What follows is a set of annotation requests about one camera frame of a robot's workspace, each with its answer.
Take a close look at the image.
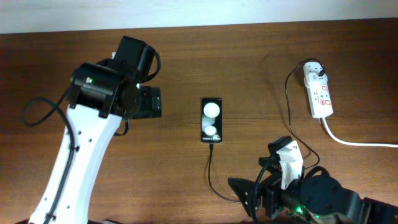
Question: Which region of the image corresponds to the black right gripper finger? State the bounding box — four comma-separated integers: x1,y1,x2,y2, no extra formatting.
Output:
228,177,255,217
258,157,282,174

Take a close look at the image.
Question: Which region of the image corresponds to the black Galaxy smartphone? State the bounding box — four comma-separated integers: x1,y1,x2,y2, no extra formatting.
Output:
200,98,223,144

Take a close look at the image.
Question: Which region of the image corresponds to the black USB charging cable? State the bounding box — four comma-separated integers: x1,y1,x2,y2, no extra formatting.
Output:
207,58,326,203

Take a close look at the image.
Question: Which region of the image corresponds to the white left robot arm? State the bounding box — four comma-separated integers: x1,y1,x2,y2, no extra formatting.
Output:
28,36,162,223

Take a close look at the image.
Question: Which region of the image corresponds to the white USB charger adapter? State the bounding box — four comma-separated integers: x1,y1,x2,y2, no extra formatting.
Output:
303,62,328,88

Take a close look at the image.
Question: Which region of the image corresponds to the white surge protector power strip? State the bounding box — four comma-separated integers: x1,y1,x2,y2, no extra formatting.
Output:
305,82,333,118

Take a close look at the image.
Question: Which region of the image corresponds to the white power strip cord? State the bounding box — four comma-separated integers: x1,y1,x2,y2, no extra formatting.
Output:
319,116,398,149

